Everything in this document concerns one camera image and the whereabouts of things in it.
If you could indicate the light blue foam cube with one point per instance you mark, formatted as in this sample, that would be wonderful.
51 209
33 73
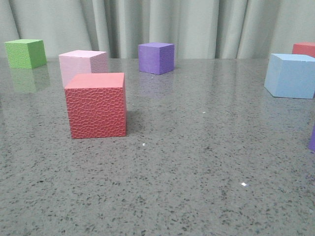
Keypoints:
291 76

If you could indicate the purple foam cube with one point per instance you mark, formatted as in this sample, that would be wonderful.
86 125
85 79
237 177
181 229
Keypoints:
156 58

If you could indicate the red textured foam cube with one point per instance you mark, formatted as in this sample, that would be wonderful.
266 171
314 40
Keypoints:
96 105

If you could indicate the pink foam cube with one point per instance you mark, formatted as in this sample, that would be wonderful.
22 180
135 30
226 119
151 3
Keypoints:
82 61

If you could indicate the grey curtain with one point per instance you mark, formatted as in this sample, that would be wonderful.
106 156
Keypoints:
200 29

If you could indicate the green foam cube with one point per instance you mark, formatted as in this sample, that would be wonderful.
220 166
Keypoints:
25 53

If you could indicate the purple cube at edge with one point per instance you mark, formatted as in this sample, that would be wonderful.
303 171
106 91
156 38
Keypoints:
312 140

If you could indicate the red foam cube right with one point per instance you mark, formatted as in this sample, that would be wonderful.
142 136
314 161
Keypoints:
304 48

